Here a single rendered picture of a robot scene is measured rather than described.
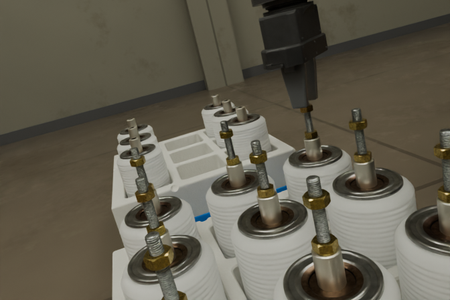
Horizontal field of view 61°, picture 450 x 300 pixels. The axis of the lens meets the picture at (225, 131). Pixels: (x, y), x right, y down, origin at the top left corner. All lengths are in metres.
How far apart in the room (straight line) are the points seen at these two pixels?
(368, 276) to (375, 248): 0.13
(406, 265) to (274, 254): 0.11
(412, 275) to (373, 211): 0.08
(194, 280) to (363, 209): 0.19
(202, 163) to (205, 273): 0.54
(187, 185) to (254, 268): 0.39
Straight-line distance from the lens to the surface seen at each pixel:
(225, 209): 0.49
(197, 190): 0.77
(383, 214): 0.43
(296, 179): 0.53
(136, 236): 0.48
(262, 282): 0.41
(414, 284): 0.37
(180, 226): 0.48
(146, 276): 0.39
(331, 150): 0.57
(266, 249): 0.39
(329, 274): 0.31
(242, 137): 0.80
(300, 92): 0.51
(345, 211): 0.44
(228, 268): 0.49
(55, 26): 3.12
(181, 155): 1.00
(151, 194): 0.37
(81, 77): 3.10
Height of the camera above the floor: 0.46
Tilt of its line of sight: 15 degrees down
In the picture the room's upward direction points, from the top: 14 degrees counter-clockwise
